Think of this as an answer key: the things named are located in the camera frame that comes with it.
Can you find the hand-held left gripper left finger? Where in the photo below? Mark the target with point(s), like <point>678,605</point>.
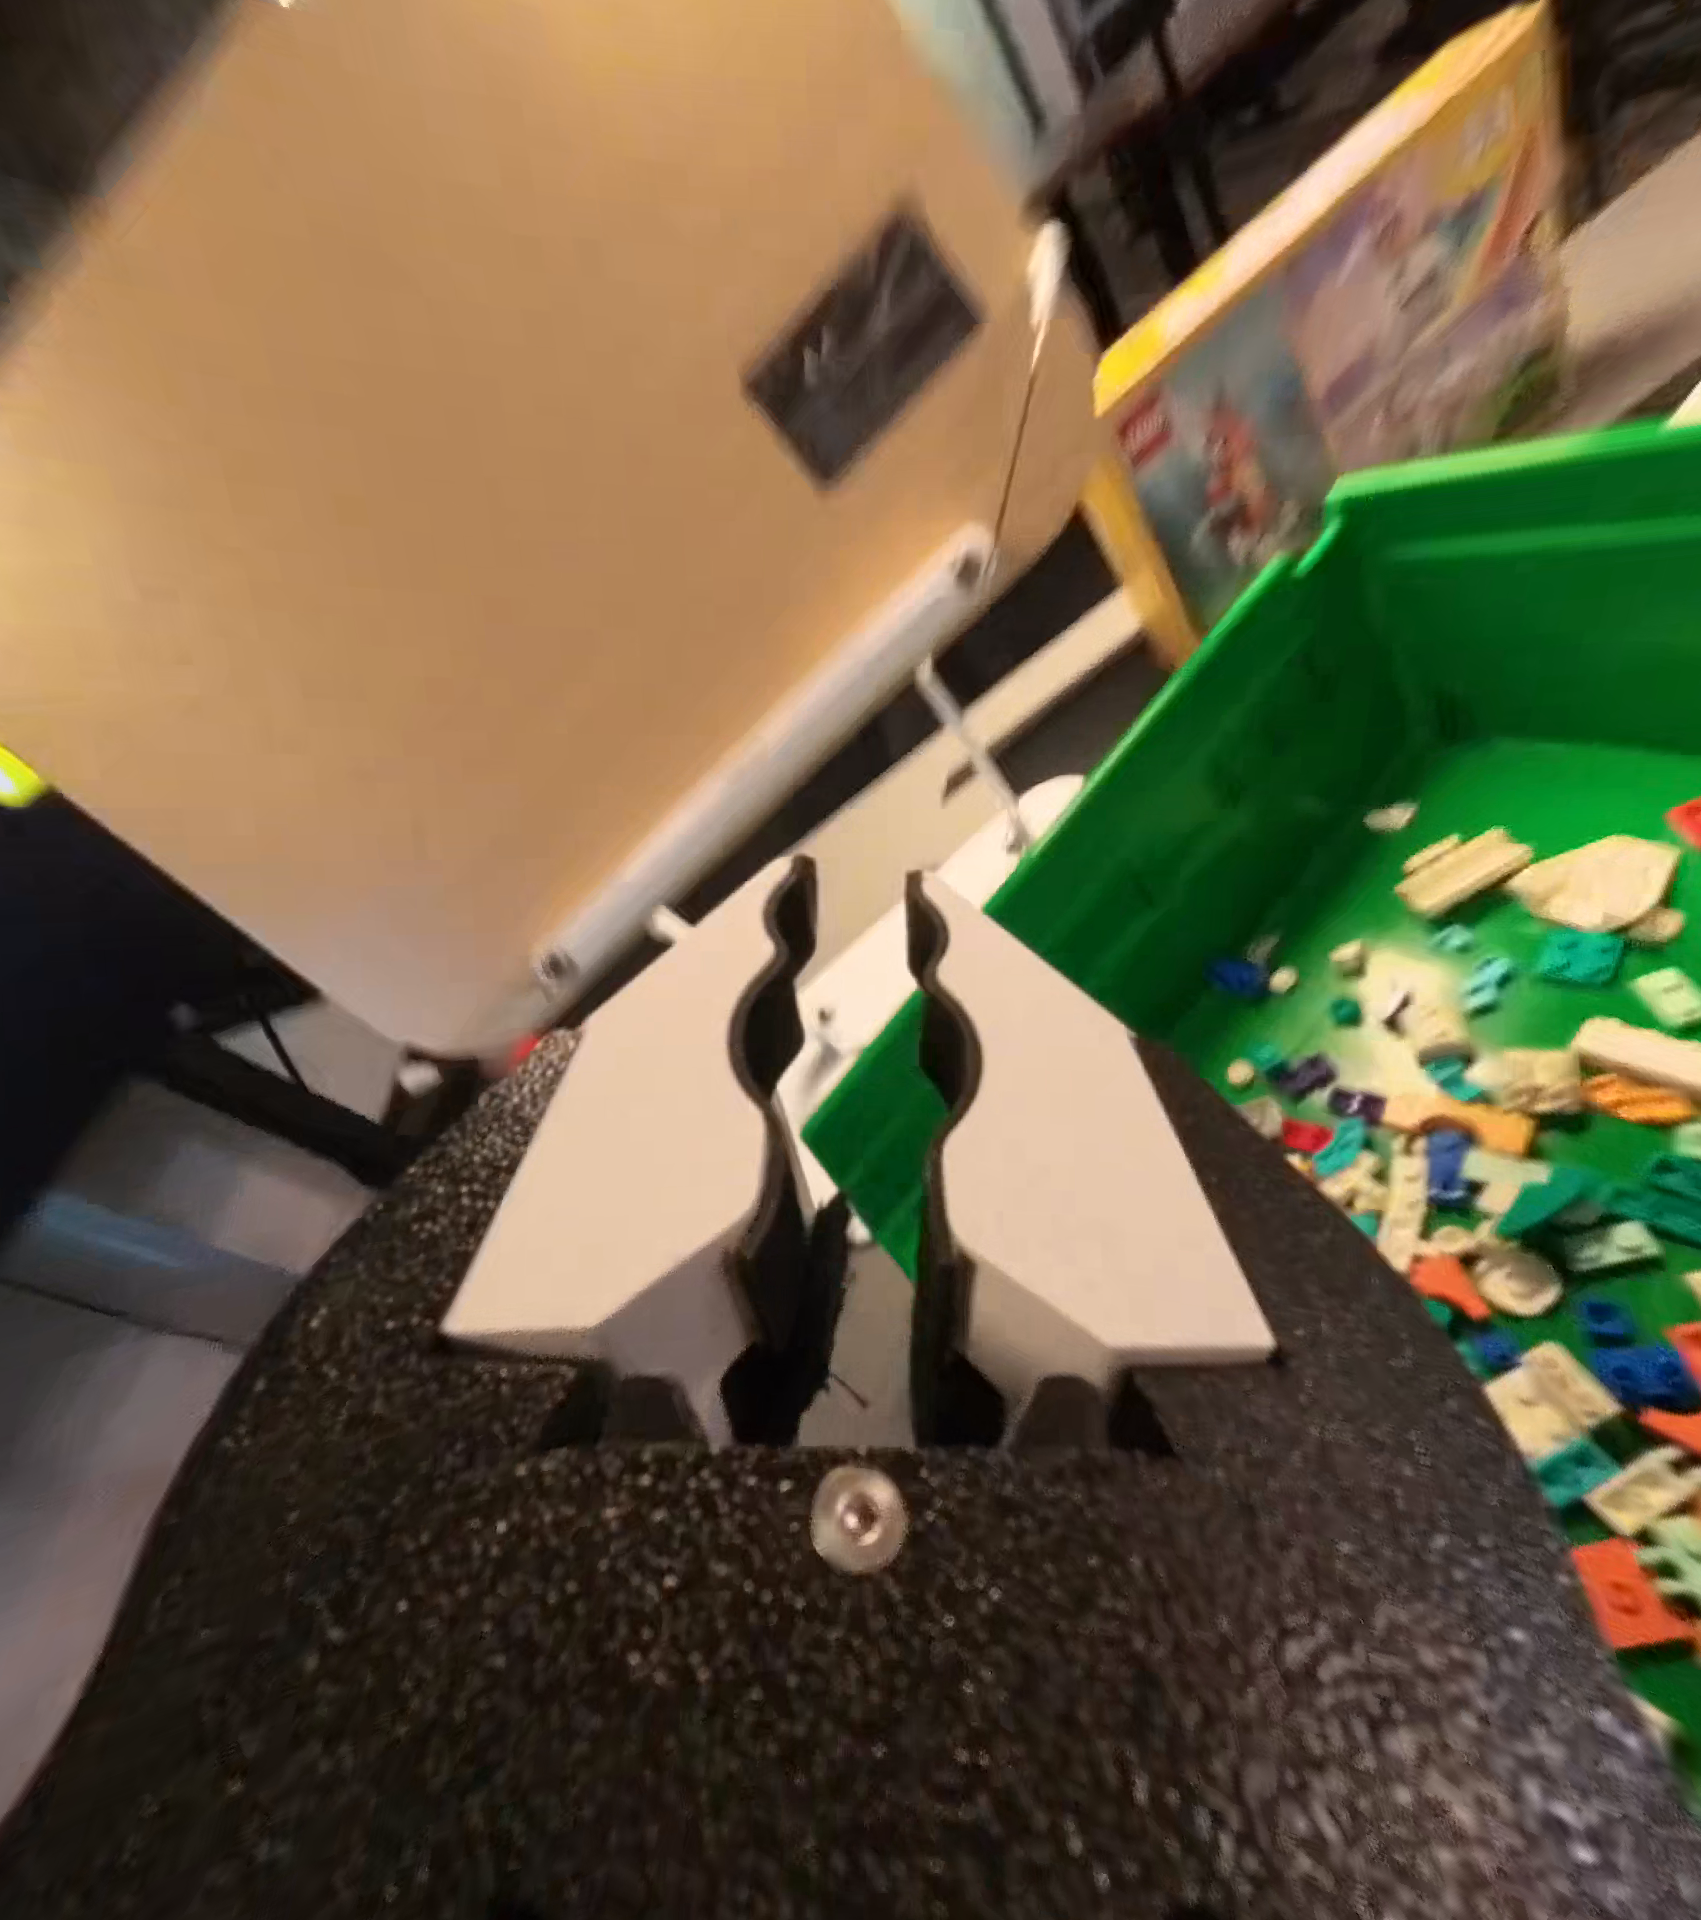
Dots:
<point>610,1201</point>

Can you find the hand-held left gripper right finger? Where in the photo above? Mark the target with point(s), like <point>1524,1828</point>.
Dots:
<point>1105,1201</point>

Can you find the pile of bricks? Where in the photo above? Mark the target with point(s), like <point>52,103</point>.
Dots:
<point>1540,1124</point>

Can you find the green plastic bin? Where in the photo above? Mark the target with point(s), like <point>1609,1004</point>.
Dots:
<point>1540,601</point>

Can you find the yellow toy set box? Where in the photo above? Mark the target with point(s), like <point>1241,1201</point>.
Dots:
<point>1359,330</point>

